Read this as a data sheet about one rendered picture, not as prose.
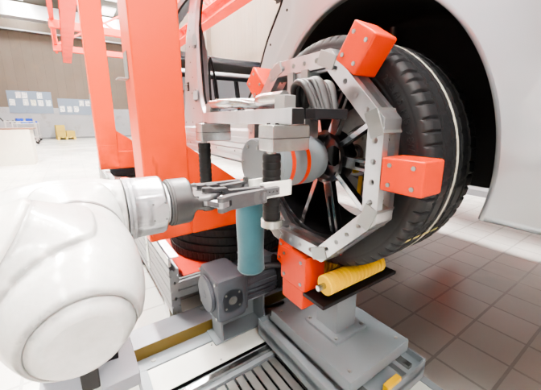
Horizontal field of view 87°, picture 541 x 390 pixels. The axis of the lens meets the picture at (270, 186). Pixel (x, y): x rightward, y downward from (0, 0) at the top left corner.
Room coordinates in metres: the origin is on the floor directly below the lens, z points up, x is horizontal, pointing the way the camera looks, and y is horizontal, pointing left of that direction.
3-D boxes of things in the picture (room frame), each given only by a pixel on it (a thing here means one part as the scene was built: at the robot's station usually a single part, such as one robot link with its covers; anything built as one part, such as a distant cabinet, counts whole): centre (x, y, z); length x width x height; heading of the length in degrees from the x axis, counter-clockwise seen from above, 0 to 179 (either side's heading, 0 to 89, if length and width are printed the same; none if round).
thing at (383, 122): (0.83, -0.10, 0.85); 0.54 x 0.07 x 0.54; 35
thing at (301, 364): (0.92, -0.24, 0.13); 0.50 x 0.36 x 0.10; 35
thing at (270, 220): (0.55, 0.00, 0.83); 0.04 x 0.04 x 0.16
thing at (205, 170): (0.83, 0.19, 0.83); 0.04 x 0.04 x 0.16
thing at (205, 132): (0.85, 0.17, 0.93); 0.09 x 0.05 x 0.05; 125
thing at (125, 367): (0.62, 0.46, 0.44); 0.43 x 0.17 x 0.03; 35
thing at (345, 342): (0.92, -0.24, 0.32); 0.40 x 0.30 x 0.28; 35
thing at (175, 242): (1.63, 0.26, 0.39); 0.66 x 0.66 x 0.24
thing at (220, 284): (1.08, 0.08, 0.26); 0.42 x 0.18 x 0.35; 125
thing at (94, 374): (0.46, 0.35, 0.55); 0.03 x 0.03 x 0.21; 35
